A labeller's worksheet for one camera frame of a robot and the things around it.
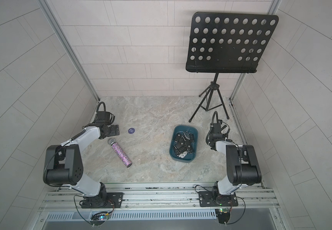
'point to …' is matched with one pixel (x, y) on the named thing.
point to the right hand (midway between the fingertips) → (219, 132)
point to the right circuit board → (223, 215)
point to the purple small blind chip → (131, 130)
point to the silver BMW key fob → (186, 136)
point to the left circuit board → (99, 218)
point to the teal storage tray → (189, 157)
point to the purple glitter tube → (120, 152)
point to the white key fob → (182, 155)
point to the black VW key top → (179, 135)
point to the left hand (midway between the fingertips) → (112, 129)
